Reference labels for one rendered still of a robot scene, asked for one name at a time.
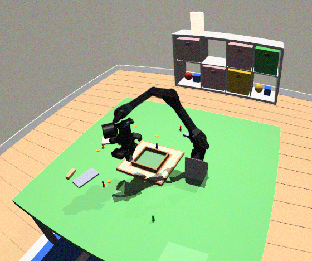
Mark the ring of pale arrow squares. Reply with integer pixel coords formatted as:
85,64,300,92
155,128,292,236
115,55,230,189
118,141,182,182

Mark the tan rectangular block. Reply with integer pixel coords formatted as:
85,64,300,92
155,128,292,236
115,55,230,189
66,168,76,179

